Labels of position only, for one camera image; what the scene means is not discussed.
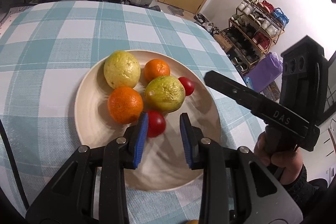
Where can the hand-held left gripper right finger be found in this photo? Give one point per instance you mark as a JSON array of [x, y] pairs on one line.
[[187, 140]]

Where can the cream round plate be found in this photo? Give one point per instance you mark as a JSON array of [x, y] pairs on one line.
[[162, 161]]

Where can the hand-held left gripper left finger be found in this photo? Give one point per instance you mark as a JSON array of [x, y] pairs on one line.
[[140, 140]]

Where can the yellow-green guava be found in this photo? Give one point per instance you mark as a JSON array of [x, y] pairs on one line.
[[122, 69], [164, 94]]

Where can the person's right forearm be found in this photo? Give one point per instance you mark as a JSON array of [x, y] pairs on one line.
[[309, 187]]

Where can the small brown fruit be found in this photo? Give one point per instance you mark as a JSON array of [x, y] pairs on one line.
[[192, 222]]

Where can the patterned box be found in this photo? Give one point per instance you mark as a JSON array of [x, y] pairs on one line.
[[270, 90]]

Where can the wooden shoe rack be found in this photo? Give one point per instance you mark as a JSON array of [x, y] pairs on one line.
[[278, 37]]

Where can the brown cardboard box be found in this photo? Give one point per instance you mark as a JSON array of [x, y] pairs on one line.
[[224, 41]]

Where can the teal white checked tablecloth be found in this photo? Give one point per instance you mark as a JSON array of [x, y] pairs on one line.
[[52, 56]]

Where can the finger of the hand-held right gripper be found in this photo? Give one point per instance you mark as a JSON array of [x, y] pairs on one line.
[[231, 88]]

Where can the rows of assorted shoes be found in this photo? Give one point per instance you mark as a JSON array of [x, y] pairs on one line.
[[260, 24]]

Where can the person's right hand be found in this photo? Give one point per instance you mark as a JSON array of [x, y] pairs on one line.
[[286, 166]]

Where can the dark slipper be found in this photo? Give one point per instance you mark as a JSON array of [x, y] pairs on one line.
[[156, 8]]

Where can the grey door mat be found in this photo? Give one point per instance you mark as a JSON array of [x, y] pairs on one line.
[[176, 11]]

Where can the purple plastic bag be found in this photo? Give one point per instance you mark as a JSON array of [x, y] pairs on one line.
[[265, 71]]

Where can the black white striped rug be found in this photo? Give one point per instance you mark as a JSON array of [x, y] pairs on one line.
[[13, 15]]

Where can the scattered sneakers group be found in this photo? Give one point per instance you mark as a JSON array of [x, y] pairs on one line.
[[207, 23]]

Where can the red tomato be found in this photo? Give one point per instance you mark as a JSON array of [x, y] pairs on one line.
[[187, 85], [157, 123]]

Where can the dark screen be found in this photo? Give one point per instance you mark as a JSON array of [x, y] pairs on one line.
[[331, 87]]

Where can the orange mandarin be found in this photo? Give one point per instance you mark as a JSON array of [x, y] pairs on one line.
[[157, 70], [125, 105]]

